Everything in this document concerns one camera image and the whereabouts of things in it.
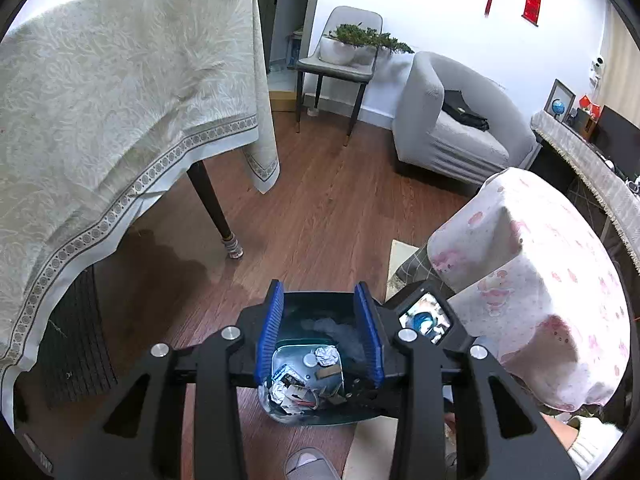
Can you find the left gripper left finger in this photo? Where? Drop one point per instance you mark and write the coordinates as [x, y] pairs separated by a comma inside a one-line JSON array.
[[259, 326]]

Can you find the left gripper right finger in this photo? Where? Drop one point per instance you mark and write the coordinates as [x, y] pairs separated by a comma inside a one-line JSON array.
[[377, 326]]

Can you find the white paper ball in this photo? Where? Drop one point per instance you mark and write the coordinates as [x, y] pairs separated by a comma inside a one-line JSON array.
[[327, 356]]

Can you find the brown cardboard tape roll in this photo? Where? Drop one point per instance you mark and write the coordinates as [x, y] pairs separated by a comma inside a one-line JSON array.
[[328, 371]]

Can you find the white plastic lid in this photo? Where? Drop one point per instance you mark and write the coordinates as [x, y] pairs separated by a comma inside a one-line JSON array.
[[310, 360]]

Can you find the teal trash bin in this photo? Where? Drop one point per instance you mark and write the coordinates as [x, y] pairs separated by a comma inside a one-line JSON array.
[[313, 370]]

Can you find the person's right hand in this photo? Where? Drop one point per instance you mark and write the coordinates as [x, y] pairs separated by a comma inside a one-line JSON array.
[[566, 434]]

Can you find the pink patterned round tablecloth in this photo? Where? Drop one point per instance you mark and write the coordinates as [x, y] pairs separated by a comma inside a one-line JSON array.
[[528, 273]]

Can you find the grey slipper on foot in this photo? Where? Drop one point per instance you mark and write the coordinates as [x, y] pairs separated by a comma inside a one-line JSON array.
[[309, 464]]

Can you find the black table leg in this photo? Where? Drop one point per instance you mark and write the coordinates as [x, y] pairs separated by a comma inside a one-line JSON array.
[[198, 176]]

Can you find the grey armchair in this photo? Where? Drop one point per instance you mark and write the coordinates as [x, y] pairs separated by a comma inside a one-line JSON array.
[[426, 137]]

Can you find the dark ribbed floor mat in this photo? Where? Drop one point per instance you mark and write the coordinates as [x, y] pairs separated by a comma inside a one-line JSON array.
[[73, 356]]

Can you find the black bag on armchair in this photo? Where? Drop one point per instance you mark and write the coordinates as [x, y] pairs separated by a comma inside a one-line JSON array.
[[455, 106]]

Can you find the beige lace sideboard cloth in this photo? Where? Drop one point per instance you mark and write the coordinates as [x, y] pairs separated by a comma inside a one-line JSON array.
[[611, 192]]

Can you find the small blue globe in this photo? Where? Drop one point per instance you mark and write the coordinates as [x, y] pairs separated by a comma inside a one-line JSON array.
[[558, 108]]

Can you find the framed picture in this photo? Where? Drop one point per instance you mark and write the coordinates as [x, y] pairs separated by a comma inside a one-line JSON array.
[[562, 92]]

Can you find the black monitor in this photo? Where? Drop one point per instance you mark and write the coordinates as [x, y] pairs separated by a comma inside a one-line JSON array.
[[618, 140]]

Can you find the grey dining chair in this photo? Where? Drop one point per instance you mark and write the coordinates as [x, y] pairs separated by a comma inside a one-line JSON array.
[[360, 72]]

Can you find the green potted plant white pot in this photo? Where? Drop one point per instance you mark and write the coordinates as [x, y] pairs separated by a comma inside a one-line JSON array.
[[340, 45]]

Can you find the beige patterned tablecloth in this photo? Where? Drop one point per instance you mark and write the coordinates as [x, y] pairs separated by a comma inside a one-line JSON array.
[[104, 105]]

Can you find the beige curtain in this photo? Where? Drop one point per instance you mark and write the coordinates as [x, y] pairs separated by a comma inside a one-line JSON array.
[[619, 86]]

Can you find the red hanging scroll right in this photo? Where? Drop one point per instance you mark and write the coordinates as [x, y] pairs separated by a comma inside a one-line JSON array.
[[531, 11]]

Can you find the white security camera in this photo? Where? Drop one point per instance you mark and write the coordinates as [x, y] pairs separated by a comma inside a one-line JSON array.
[[597, 71]]

